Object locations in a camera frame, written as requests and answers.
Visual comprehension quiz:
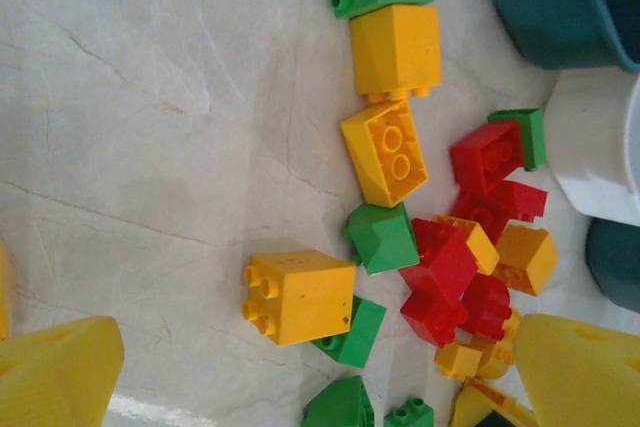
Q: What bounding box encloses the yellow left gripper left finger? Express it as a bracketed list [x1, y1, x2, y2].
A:
[0, 315, 125, 427]

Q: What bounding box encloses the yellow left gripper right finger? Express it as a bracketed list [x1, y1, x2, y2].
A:
[514, 313, 640, 427]

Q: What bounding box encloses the long yellow lego brick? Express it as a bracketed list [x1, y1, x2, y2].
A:
[448, 376, 540, 427]

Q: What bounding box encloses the small yellow lego brick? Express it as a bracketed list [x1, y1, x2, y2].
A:
[433, 341, 484, 380]

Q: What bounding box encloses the flat yellow lego brick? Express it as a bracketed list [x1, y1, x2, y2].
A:
[432, 214, 501, 276]

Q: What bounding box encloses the small green lego brick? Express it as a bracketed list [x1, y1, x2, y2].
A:
[383, 397, 435, 427]

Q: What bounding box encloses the large red lego brick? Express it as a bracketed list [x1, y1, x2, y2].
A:
[398, 218, 480, 309]

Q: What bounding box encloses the white plastic container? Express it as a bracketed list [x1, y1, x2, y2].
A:
[542, 68, 640, 228]

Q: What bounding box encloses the tall green lego brick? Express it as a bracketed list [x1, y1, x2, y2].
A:
[487, 107, 546, 172]

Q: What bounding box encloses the yellow brick with four studs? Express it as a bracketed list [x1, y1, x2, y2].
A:
[243, 250, 357, 347]

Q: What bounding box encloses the yellow brick with hollow underside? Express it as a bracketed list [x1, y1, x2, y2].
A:
[340, 99, 430, 209]

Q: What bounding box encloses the tall yellow brick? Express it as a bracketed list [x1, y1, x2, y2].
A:
[348, 4, 442, 101]

